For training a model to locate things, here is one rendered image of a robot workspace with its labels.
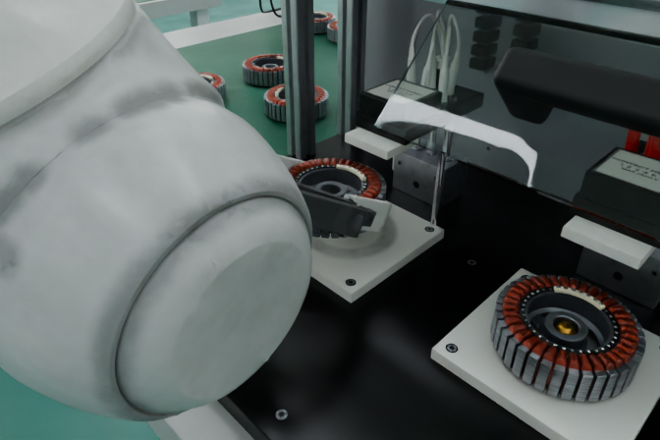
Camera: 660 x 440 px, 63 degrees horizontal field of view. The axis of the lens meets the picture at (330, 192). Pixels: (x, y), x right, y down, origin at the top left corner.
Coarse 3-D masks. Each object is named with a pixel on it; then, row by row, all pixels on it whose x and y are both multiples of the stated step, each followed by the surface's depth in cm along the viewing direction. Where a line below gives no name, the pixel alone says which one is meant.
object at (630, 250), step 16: (576, 224) 43; (592, 224) 43; (608, 224) 43; (576, 240) 43; (592, 240) 42; (608, 240) 41; (624, 240) 41; (640, 240) 41; (608, 256) 41; (624, 256) 40; (640, 256) 40
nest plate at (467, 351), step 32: (480, 320) 48; (448, 352) 45; (480, 352) 45; (480, 384) 42; (512, 384) 42; (640, 384) 42; (544, 416) 40; (576, 416) 40; (608, 416) 40; (640, 416) 40
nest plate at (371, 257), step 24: (408, 216) 62; (312, 240) 58; (336, 240) 58; (360, 240) 58; (384, 240) 58; (408, 240) 58; (432, 240) 59; (312, 264) 54; (336, 264) 54; (360, 264) 54; (384, 264) 54; (336, 288) 52; (360, 288) 52
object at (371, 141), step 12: (384, 84) 59; (396, 84) 59; (360, 96) 57; (372, 96) 56; (384, 96) 56; (360, 108) 58; (372, 108) 57; (360, 120) 58; (372, 120) 57; (360, 132) 58; (372, 132) 58; (360, 144) 57; (372, 144) 55; (384, 144) 55; (396, 144) 55; (408, 144) 56; (384, 156) 55
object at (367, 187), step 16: (320, 160) 58; (336, 160) 58; (352, 160) 58; (304, 176) 56; (320, 176) 58; (336, 176) 58; (352, 176) 57; (368, 176) 55; (336, 192) 56; (352, 192) 57; (368, 192) 52; (384, 192) 53
